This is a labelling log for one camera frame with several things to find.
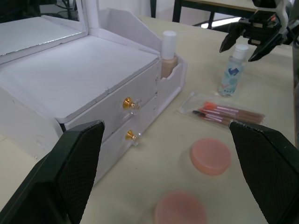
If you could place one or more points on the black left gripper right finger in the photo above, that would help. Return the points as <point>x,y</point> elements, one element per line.
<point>268,168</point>

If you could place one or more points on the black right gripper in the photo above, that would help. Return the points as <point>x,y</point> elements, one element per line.
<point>264,26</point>

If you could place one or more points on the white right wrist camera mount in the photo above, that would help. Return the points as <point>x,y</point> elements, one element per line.
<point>283,16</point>

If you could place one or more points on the black framed background table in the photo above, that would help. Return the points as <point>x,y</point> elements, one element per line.
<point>176,11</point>

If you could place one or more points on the beige foundation bottle white cap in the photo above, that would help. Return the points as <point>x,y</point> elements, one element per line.
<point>168,63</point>

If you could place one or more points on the brush set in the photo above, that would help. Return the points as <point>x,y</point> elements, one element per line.
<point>222,113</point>

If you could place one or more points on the pink round makeup sponge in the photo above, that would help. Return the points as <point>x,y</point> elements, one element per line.
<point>180,210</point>
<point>210,156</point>

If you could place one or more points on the clear printed bottle white cap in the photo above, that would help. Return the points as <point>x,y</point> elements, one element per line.
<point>231,77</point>

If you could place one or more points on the white mirrored makeup organizer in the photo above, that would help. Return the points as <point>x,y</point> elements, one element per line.
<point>70,70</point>

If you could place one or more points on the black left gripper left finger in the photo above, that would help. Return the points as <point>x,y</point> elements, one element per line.
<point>58,177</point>

